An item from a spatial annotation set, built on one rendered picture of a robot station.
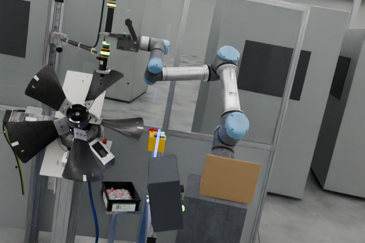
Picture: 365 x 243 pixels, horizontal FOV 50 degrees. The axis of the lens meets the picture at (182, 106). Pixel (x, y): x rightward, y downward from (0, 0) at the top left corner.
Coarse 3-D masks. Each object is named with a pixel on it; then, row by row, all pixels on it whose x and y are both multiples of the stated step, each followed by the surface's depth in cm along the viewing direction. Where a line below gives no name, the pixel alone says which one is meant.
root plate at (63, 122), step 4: (56, 120) 205; (60, 120) 206; (64, 120) 208; (56, 124) 206; (60, 124) 207; (64, 124) 208; (56, 128) 207; (60, 128) 208; (64, 128) 209; (68, 128) 210; (60, 132) 209; (64, 132) 210
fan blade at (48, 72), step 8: (48, 64) 217; (40, 72) 216; (48, 72) 215; (32, 80) 217; (40, 80) 216; (48, 80) 215; (56, 80) 213; (32, 88) 217; (40, 88) 216; (48, 88) 214; (56, 88) 213; (32, 96) 218; (40, 96) 216; (48, 96) 215; (56, 96) 213; (64, 96) 212; (48, 104) 216; (56, 104) 214
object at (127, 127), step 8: (104, 120) 214; (112, 120) 216; (120, 120) 218; (128, 120) 219; (136, 120) 220; (112, 128) 207; (120, 128) 209; (128, 128) 210; (136, 128) 213; (128, 136) 205; (136, 136) 207
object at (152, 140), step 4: (152, 132) 249; (156, 132) 251; (160, 132) 253; (164, 132) 254; (152, 136) 241; (148, 140) 248; (152, 140) 240; (160, 140) 240; (164, 140) 240; (148, 144) 240; (152, 144) 240; (160, 144) 241; (164, 144) 241; (148, 148) 241; (152, 148) 241; (160, 148) 241
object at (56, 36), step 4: (52, 32) 250; (56, 32) 253; (52, 36) 249; (56, 36) 245; (60, 36) 246; (64, 36) 248; (52, 40) 249; (56, 40) 246; (60, 40) 247; (56, 44) 246; (60, 44) 248; (64, 44) 249
